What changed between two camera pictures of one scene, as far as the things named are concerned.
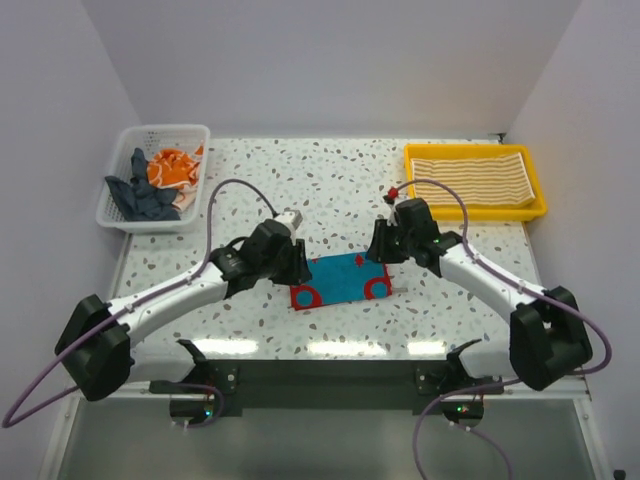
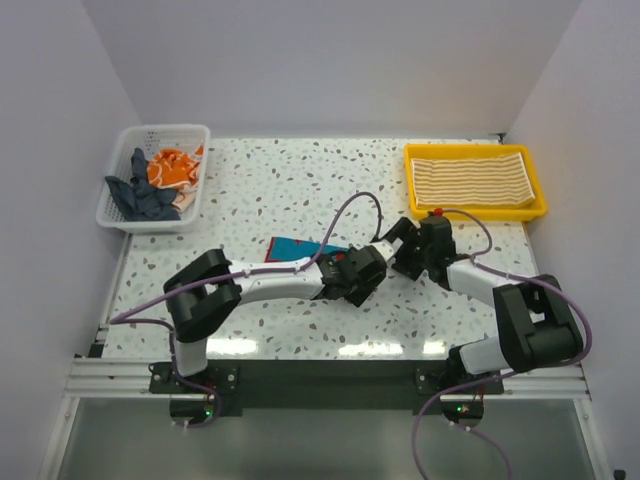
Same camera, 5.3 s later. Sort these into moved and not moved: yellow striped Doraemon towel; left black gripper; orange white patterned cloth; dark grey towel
Moved: left black gripper
Not moved: yellow striped Doraemon towel; dark grey towel; orange white patterned cloth
